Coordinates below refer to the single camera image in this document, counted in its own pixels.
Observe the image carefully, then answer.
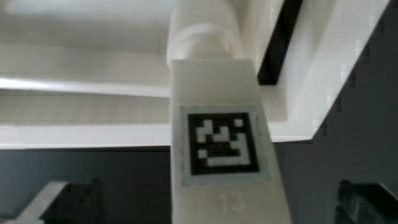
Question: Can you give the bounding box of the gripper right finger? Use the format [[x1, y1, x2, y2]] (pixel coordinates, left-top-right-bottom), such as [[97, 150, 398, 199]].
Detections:
[[333, 180, 398, 224]]

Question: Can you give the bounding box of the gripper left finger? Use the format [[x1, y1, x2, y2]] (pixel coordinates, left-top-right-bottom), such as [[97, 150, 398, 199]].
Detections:
[[13, 179, 106, 224]]

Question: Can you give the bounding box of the white table leg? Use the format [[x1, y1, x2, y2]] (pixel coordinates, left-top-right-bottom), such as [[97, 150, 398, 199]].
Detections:
[[166, 0, 291, 224]]

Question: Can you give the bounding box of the white square table top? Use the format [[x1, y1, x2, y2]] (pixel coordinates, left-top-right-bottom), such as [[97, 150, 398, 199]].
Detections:
[[0, 0, 298, 150]]

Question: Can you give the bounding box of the white L-shaped obstacle fence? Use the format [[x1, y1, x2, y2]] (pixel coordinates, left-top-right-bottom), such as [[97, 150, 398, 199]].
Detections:
[[266, 0, 390, 142]]

